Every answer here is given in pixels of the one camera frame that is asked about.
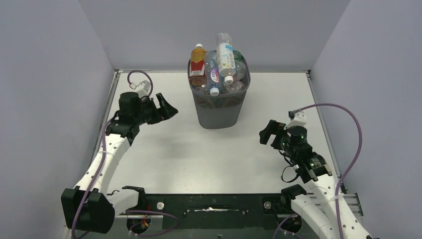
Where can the red yellow label bottle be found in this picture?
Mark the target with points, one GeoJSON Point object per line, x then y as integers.
{"type": "Point", "coordinates": [196, 70]}

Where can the green tinted bottle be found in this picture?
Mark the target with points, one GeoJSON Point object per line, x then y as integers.
{"type": "Point", "coordinates": [238, 56]}

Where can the pink blue label bottle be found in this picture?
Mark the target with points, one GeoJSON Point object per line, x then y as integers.
{"type": "Point", "coordinates": [214, 84]}

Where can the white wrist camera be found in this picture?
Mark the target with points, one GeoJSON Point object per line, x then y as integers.
{"type": "Point", "coordinates": [142, 88]}
{"type": "Point", "coordinates": [297, 119]}

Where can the grey ribbed waste bin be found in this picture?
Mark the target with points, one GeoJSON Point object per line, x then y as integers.
{"type": "Point", "coordinates": [221, 111]}

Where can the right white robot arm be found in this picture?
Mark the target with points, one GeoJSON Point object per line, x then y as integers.
{"type": "Point", "coordinates": [327, 213]}

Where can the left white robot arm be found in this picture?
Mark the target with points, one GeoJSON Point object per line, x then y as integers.
{"type": "Point", "coordinates": [87, 207]}

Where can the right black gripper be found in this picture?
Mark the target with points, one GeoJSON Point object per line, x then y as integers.
{"type": "Point", "coordinates": [272, 128]}

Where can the blue label clear bottle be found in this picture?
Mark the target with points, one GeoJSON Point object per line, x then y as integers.
{"type": "Point", "coordinates": [240, 70]}

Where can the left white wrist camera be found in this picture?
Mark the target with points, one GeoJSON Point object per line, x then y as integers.
{"type": "Point", "coordinates": [142, 88]}

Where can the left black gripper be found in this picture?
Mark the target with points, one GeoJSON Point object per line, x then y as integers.
{"type": "Point", "coordinates": [165, 112]}

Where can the clear bottle white label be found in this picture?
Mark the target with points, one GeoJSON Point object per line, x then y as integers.
{"type": "Point", "coordinates": [225, 57]}

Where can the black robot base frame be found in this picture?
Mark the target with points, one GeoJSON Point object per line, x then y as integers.
{"type": "Point", "coordinates": [207, 211]}

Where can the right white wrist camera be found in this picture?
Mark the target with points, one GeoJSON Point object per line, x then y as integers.
{"type": "Point", "coordinates": [297, 119]}

